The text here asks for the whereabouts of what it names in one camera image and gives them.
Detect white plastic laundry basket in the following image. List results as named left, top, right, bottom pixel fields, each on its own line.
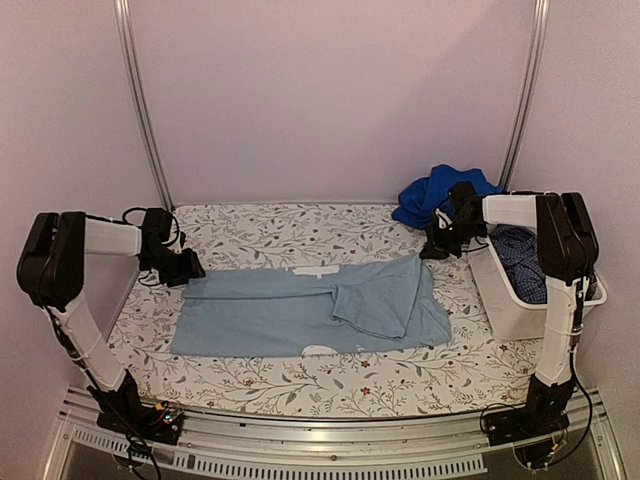
left=467, top=219, right=609, bottom=344

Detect floral patterned table mat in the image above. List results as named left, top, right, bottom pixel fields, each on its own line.
left=108, top=204, right=542, bottom=418

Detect right aluminium frame post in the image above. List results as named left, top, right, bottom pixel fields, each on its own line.
left=498, top=0, right=550, bottom=190

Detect aluminium frame post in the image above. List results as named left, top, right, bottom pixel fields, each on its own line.
left=113, top=0, right=175, bottom=211
left=498, top=0, right=550, bottom=190

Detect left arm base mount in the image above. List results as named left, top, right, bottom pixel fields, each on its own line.
left=87, top=372, right=184, bottom=445

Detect blue pleated skirt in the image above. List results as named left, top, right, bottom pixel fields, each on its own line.
left=391, top=165, right=504, bottom=230

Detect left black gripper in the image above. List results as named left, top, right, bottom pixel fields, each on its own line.
left=139, top=246, right=205, bottom=287

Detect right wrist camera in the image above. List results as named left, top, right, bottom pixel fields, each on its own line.
left=431, top=208, right=453, bottom=232

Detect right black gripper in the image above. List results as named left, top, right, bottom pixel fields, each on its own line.
left=421, top=217, right=487, bottom=259

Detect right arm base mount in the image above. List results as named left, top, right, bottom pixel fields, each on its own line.
left=480, top=375, right=576, bottom=446

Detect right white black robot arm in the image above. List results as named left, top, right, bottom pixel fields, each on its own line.
left=420, top=182, right=599, bottom=390

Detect dark blue checkered garment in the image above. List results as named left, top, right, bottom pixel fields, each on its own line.
left=487, top=223, right=599, bottom=306

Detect light blue shirt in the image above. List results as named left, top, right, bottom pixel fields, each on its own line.
left=170, top=255, right=452, bottom=357

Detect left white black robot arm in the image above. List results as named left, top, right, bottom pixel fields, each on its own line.
left=16, top=207, right=205, bottom=393

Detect left aluminium frame post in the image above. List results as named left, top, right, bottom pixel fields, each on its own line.
left=113, top=0, right=175, bottom=211

